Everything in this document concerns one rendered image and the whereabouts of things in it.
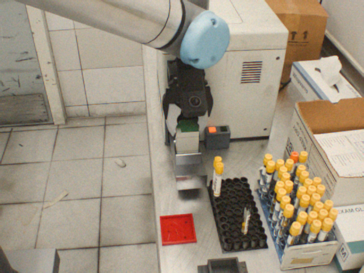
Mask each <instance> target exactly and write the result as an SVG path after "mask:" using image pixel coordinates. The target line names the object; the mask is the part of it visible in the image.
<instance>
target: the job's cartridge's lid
mask: <svg viewBox="0 0 364 273"><path fill-rule="evenodd" d="M176 127H177V129H180V131H181V133H189V132H199V130H198V124H197V119H181V120H179V123H178V124H177V126H176Z"/></svg>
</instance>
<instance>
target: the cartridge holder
mask: <svg viewBox="0 0 364 273"><path fill-rule="evenodd" d="M197 271H198V273H248V270H247V266H246V262H245V261H243V262H239V260H238V257H228V258H221V259H208V262H207V264H206V265H199V266H197Z"/></svg>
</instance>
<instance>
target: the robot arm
mask: <svg viewBox="0 0 364 273"><path fill-rule="evenodd" d="M13 1H17V2H19V3H22V4H24V5H29V6H32V7H34V8H37V9H40V10H43V11H47V12H49V13H53V14H55V15H58V16H62V17H63V18H67V19H69V20H70V19H71V20H74V21H77V22H79V23H82V24H85V25H88V26H91V27H94V28H97V29H99V30H102V31H106V32H108V33H111V34H114V35H117V36H120V37H123V38H125V39H128V40H132V41H134V42H137V43H140V44H144V45H146V46H149V47H152V48H155V49H158V50H160V51H164V52H166V53H168V54H170V55H174V56H176V58H175V60H167V82H168V87H169V89H168V88H166V92H165V94H164V95H163V97H162V108H163V114H164V116H165V119H166V123H167V127H168V131H169V132H170V134H171V135H172V136H173V137H174V136H175V135H176V133H177V132H176V126H177V118H178V116H179V115H180V113H181V109H182V113H183V116H184V117H187V118H188V117H196V119H197V124H198V129H200V133H199V135H201V134H202V132H203V131H204V128H205V126H206V124H207V122H208V121H209V117H210V115H211V112H212V107H213V97H212V93H211V91H210V90H211V88H210V86H206V85H207V84H208V82H207V80H206V79H205V71H204V69H207V68H210V67H212V66H214V65H216V64H217V63H218V62H219V60H220V59H221V58H223V56H224V54H225V52H226V50H227V49H228V46H229V42H230V29H229V26H228V24H227V23H226V22H225V21H224V20H223V19H222V18H220V17H218V16H216V15H215V14H214V12H213V11H210V10H209V4H210V0H13ZM174 62H175V63H174ZM170 63H172V64H170ZM205 86H206V87H205ZM178 102H179V103H178ZM180 105H181V107H180ZM0 273H20V272H18V271H16V270H14V269H13V268H12V267H11V264H10V262H9V260H8V258H7V256H6V255H5V254H4V252H3V250H2V248H1V246H0Z"/></svg>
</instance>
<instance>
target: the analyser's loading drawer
mask: <svg viewBox="0 0 364 273"><path fill-rule="evenodd" d="M168 132H169V131H168ZM169 140H170V145H171V153H172V161H173V166H174V170H175V179H176V190H181V189H196V188H206V185H207V176H208V174H207V173H205V170H204V165H203V161H202V156H201V151H200V146H198V153H192V154H177V151H176V135H175V136H172V135H171V134H170V132H169Z"/></svg>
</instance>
